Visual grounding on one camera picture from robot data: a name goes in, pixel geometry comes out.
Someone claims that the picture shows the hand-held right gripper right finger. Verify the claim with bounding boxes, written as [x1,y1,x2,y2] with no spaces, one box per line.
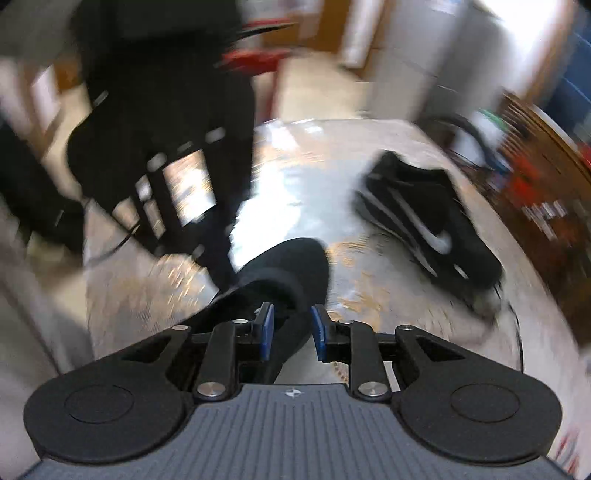
[310,303,466,401]

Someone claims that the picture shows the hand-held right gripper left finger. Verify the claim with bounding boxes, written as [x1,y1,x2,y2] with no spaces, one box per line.
[121,302,276,401]

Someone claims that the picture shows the black sneaker with silver swoosh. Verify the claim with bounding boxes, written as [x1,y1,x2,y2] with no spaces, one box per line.
[185,237,331,385]
[353,150,505,319]

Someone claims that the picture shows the person's grey clothing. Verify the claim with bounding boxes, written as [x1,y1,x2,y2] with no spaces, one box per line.
[0,185,93,480]

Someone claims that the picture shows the grey refrigerator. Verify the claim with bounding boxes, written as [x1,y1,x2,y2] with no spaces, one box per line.
[369,0,467,123]

